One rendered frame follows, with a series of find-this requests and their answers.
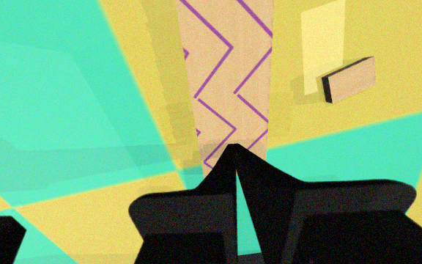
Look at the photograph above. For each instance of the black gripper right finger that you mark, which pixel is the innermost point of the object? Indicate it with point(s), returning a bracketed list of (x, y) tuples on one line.
[(278, 203)]

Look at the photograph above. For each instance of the tan strip with purple zigzag pattern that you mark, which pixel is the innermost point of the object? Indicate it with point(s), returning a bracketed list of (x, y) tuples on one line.
[(227, 46)]

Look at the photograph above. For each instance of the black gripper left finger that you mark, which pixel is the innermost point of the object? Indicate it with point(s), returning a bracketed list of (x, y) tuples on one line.
[(210, 207)]

